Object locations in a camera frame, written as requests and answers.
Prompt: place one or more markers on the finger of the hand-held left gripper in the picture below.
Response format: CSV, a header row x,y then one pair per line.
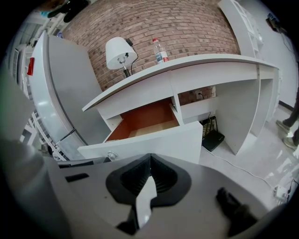
x,y
84,163

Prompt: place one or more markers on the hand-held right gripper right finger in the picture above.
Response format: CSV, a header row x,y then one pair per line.
x,y
198,198

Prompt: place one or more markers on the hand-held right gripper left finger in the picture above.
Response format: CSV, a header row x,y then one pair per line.
x,y
93,205

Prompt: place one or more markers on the white desk drawer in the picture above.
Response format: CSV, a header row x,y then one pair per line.
x,y
163,140

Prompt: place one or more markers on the white desk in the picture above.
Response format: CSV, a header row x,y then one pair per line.
x,y
210,70

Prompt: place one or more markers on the white shelving rack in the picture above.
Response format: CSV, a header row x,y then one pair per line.
x,y
35,130

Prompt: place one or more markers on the black router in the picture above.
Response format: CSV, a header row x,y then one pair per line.
x,y
213,140

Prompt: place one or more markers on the white power strip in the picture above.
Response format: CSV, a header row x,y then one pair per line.
x,y
281,192

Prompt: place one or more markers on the grey refrigerator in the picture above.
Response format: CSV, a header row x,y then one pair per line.
x,y
65,81

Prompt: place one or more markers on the white table lamp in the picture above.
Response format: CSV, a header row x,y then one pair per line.
x,y
119,52

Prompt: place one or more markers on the clear plastic bottle red cap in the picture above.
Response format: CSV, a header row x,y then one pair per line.
x,y
160,53

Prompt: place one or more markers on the blue face mask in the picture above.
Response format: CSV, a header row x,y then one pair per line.
x,y
44,13

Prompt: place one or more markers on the white shelf cabinet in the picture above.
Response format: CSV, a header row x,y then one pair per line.
x,y
243,23

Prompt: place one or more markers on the white wall socket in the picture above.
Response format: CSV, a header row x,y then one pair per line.
x,y
198,94

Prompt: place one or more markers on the black head-mounted camera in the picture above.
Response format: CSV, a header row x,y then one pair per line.
x,y
70,10

